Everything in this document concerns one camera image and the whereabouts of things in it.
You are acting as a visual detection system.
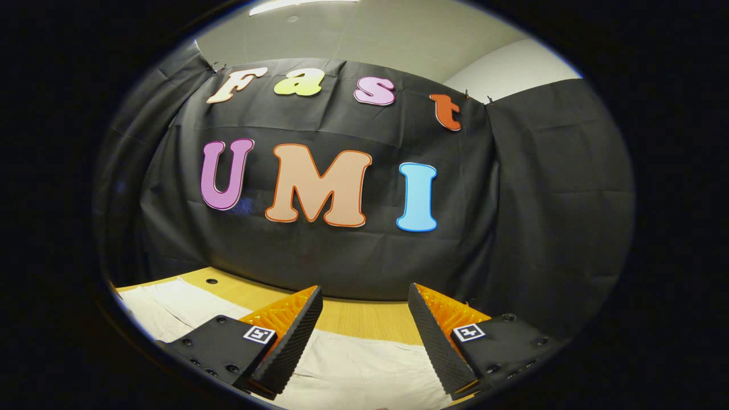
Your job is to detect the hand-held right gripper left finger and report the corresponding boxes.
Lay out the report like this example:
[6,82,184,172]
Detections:
[157,285,323,400]

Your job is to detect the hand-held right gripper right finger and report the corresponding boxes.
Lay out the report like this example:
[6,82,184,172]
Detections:
[407,283,570,401]

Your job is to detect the white jeans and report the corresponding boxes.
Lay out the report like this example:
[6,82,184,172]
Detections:
[117,277,456,410]

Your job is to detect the black backdrop cloth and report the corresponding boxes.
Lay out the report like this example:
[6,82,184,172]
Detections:
[94,37,636,342]

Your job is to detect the ceiling light panel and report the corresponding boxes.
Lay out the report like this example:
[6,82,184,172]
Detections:
[249,0,359,17]

